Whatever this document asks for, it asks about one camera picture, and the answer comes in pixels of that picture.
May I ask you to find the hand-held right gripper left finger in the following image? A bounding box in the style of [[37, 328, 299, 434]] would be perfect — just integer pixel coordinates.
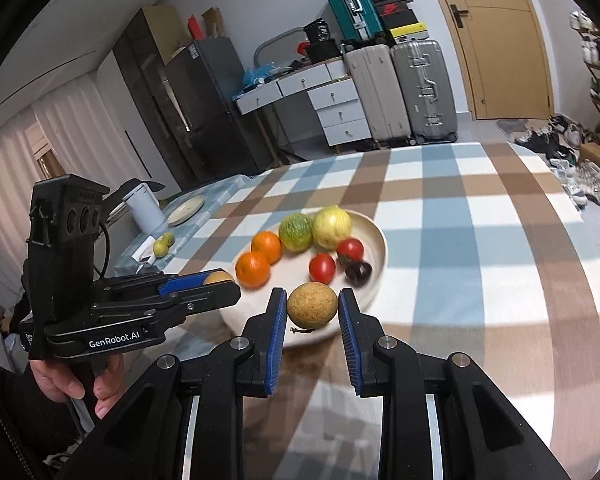
[[55, 287, 288, 480]]

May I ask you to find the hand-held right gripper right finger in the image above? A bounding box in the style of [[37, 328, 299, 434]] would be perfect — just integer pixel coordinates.
[[337, 287, 573, 480]]

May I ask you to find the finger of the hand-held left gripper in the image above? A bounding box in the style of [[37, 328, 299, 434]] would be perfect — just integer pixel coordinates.
[[92, 270, 221, 311], [152, 281, 242, 328]]

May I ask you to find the large orange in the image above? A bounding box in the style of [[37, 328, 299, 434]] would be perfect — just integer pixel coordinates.
[[235, 251, 272, 289]]

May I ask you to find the dark purple plum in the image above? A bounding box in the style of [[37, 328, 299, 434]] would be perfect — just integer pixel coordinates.
[[344, 258, 374, 288]]

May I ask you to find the cream round plate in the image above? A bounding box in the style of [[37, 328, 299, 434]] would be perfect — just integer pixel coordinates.
[[219, 208, 389, 348]]

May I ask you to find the small orange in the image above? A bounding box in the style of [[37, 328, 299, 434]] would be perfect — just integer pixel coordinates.
[[251, 230, 283, 266]]

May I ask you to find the red tomato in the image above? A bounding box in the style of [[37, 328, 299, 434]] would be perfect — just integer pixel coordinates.
[[309, 253, 337, 284], [336, 238, 365, 263]]

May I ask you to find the person's left forearm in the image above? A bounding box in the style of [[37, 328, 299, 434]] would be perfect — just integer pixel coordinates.
[[0, 355, 96, 480]]

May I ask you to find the person's left hand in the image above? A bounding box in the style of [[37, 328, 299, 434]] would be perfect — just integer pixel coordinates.
[[29, 350, 126, 418]]

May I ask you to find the small pale plate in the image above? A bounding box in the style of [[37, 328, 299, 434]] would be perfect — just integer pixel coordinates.
[[166, 195, 206, 227]]

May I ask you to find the white kettle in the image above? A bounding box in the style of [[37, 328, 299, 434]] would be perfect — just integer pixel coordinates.
[[122, 184, 161, 231]]

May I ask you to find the pale curtain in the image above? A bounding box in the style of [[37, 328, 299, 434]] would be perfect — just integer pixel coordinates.
[[0, 77, 148, 311]]

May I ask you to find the green striped round fruit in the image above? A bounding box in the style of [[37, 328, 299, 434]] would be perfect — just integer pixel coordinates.
[[279, 213, 315, 253]]

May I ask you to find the yellow round fruit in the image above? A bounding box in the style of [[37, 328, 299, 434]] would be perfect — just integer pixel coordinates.
[[312, 205, 354, 251]]

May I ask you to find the checked tablecloth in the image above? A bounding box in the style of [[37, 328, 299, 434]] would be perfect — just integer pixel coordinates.
[[170, 141, 600, 480]]

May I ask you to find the grey refrigerator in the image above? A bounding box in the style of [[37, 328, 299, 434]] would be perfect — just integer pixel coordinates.
[[162, 36, 273, 176]]

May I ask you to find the dark tall cabinet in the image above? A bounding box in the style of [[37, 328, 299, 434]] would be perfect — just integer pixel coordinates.
[[112, 7, 201, 191]]

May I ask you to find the blue plastic bag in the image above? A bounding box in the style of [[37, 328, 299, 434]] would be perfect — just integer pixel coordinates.
[[242, 62, 281, 92]]

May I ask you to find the white drawer desk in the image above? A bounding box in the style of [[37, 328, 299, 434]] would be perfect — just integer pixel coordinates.
[[234, 59, 373, 156]]

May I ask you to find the beige suitcase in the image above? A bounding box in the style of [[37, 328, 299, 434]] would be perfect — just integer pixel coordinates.
[[342, 43, 413, 150]]

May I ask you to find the grey bent tube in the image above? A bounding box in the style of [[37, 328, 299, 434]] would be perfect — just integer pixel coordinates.
[[254, 27, 311, 66]]

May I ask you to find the large cardboard box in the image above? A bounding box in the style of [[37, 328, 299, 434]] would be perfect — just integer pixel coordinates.
[[140, 5, 193, 66]]

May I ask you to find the silver suitcase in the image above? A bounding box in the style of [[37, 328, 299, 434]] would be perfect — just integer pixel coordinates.
[[391, 39, 460, 146]]

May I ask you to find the black bag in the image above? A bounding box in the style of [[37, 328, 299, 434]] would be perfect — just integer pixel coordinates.
[[302, 19, 343, 63]]

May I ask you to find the pile of shoes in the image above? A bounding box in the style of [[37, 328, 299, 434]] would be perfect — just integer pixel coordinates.
[[497, 115, 600, 208]]

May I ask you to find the yellow and black box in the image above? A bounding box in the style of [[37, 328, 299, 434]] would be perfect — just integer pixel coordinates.
[[387, 21, 428, 43]]

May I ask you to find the teal suitcase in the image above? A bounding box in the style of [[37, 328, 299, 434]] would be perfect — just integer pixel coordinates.
[[318, 0, 386, 43]]

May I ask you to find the wooden door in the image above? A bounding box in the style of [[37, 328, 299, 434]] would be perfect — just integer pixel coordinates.
[[419, 0, 553, 121]]

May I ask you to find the black shoe box red logo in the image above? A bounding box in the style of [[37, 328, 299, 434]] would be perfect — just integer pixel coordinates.
[[375, 1, 421, 31]]

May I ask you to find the black cable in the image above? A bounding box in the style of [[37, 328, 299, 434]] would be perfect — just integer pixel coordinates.
[[97, 220, 112, 281]]

